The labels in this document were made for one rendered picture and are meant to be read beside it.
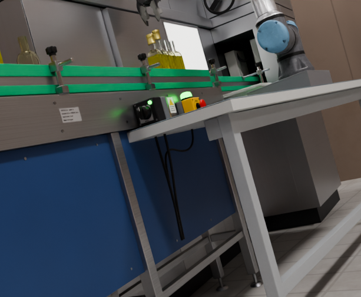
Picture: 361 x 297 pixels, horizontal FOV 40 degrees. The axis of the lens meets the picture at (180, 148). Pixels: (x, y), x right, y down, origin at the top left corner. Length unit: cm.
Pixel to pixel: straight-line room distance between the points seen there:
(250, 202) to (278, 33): 76
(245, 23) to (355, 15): 155
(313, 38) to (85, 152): 343
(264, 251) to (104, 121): 59
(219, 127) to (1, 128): 60
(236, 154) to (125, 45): 99
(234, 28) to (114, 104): 175
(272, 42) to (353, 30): 258
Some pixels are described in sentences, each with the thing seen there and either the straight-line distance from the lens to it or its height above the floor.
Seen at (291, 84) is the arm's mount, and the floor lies 78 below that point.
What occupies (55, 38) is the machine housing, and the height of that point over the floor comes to 117.
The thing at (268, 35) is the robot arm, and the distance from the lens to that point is 196.
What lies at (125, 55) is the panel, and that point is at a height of 111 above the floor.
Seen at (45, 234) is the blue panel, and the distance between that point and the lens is 124.
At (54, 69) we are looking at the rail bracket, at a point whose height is 95.
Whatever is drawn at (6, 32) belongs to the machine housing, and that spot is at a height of 122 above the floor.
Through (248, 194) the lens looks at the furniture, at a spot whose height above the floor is 48.
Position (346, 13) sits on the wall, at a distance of 453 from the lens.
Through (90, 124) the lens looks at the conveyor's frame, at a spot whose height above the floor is 79.
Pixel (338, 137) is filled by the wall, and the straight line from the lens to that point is 457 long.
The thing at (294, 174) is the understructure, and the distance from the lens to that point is 310.
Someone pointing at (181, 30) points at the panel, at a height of 127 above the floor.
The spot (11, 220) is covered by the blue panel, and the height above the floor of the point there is 60.
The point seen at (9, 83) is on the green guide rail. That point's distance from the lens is 128.
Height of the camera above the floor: 65
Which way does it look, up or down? level
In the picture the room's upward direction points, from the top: 16 degrees counter-clockwise
